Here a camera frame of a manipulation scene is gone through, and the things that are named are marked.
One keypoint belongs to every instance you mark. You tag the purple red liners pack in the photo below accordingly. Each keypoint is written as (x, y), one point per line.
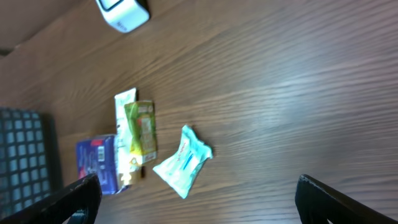
(102, 155)

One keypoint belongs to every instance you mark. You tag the green yellow snack packet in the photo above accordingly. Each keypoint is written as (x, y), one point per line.
(141, 121)

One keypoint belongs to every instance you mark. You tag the white barcode scanner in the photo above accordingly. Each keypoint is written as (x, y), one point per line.
(124, 15)

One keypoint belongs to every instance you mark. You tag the grey plastic mesh basket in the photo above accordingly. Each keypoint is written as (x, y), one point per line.
(24, 171)

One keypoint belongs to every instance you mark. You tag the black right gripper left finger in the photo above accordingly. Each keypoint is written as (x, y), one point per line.
(77, 203)

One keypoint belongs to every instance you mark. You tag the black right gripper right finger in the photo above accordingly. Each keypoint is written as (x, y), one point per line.
(317, 202)

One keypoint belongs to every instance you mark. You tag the white gold cream tube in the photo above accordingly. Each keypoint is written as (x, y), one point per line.
(128, 170)

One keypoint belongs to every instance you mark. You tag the teal wet wipes pack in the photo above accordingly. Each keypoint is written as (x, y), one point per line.
(180, 170)

